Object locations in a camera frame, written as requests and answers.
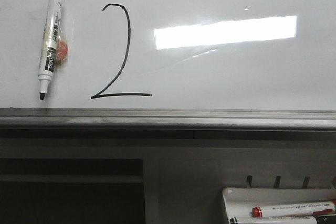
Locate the black white whiteboard marker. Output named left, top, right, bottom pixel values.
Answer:
left=38, top=0, right=63, bottom=101

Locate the white whiteboard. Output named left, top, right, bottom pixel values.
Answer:
left=1, top=0, right=335, bottom=110

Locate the blue capped whiteboard marker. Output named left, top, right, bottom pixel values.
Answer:
left=229, top=217, right=318, bottom=224

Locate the red capped whiteboard marker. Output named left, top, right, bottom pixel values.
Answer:
left=251, top=200, right=335, bottom=217

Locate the red round magnet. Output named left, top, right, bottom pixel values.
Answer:
left=56, top=40, right=68, bottom=64

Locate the white plastic marker tray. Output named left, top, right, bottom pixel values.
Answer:
left=222, top=188, right=335, bottom=223

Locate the grey whiteboard ledge frame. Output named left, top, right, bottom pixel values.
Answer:
left=1, top=108, right=335, bottom=138

